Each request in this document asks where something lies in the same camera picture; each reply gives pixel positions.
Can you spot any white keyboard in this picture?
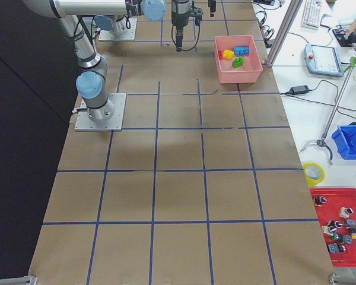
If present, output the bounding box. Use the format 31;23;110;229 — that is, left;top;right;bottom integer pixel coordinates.
301;0;322;30

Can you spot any yellow tape roll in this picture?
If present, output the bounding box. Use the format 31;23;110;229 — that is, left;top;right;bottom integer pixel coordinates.
303;162;325;187

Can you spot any reacher grabber tool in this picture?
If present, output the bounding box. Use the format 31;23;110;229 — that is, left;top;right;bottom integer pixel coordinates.
300;56;356;165

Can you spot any black power adapter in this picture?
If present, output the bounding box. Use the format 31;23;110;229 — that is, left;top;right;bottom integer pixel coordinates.
288;85;310;95

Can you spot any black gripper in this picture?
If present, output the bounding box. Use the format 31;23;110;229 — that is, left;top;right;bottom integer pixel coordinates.
208;0;217;17
171;0;202;52

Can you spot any teach pendant tablet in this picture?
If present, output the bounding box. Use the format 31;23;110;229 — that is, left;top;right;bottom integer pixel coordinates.
304;43;344;77

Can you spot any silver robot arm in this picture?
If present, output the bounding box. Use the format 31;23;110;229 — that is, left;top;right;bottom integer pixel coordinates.
24;1;166;130
93;1;203;34

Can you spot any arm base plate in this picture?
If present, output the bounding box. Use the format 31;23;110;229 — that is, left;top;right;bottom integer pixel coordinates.
74;93;126;131
98;17;137;42

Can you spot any yellow toy block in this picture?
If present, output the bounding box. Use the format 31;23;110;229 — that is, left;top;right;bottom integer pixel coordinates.
221;49;235;60

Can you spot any pink plastic box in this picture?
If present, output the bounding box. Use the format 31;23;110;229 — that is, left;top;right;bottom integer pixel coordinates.
214;35;263;84

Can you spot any red plastic tray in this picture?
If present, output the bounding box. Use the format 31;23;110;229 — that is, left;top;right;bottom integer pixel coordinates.
310;188;356;267

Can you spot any blue toy block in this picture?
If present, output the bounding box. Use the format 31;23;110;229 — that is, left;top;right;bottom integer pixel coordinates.
233;46;250;56

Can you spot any blue storage bin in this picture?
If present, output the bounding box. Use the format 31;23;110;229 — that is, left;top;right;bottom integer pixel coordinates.
332;124;356;160

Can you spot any green toy block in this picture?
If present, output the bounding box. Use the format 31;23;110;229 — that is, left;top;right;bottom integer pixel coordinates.
231;56;244;68

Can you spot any aluminium frame post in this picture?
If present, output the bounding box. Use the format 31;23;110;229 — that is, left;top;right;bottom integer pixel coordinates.
266;0;303;67

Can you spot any brown paper table cover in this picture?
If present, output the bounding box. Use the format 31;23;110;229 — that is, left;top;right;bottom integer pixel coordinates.
29;1;332;284

